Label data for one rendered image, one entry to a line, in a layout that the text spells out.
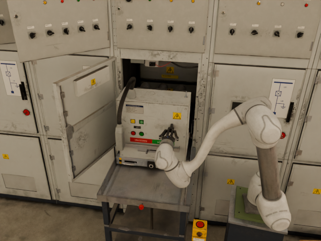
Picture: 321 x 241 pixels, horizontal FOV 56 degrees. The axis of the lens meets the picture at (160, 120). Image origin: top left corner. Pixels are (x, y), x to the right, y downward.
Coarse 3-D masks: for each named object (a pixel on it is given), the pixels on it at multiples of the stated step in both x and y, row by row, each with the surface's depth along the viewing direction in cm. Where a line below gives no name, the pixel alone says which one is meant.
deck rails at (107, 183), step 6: (192, 144) 248; (192, 150) 249; (114, 162) 226; (114, 168) 227; (108, 174) 214; (114, 174) 221; (108, 180) 215; (108, 186) 209; (102, 192) 203; (186, 192) 205; (186, 198) 200; (180, 204) 195
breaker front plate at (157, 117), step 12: (144, 108) 205; (156, 108) 204; (168, 108) 202; (180, 108) 201; (144, 120) 210; (156, 120) 208; (168, 120) 207; (180, 120) 205; (144, 132) 214; (156, 132) 213; (180, 132) 210; (144, 144) 219; (156, 144) 217; (180, 144) 214; (132, 156) 226; (144, 156) 224; (180, 156) 219
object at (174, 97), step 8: (136, 88) 223; (120, 96) 210; (136, 96) 210; (144, 96) 211; (152, 96) 211; (160, 96) 211; (168, 96) 211; (176, 96) 211; (184, 96) 212; (176, 104) 200; (184, 104) 199
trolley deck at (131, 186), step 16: (128, 176) 219; (144, 176) 219; (160, 176) 220; (192, 176) 220; (112, 192) 204; (128, 192) 205; (144, 192) 205; (160, 192) 205; (176, 192) 205; (160, 208) 199; (176, 208) 197
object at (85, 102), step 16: (96, 64) 211; (112, 64) 229; (64, 80) 184; (80, 80) 197; (96, 80) 212; (112, 80) 234; (64, 96) 187; (80, 96) 204; (96, 96) 221; (112, 96) 239; (64, 112) 191; (80, 112) 208; (96, 112) 222; (112, 112) 244; (64, 128) 194; (80, 128) 212; (96, 128) 230; (112, 128) 250; (64, 144) 199; (80, 144) 217; (96, 144) 235; (112, 144) 256; (80, 160) 221; (96, 160) 235
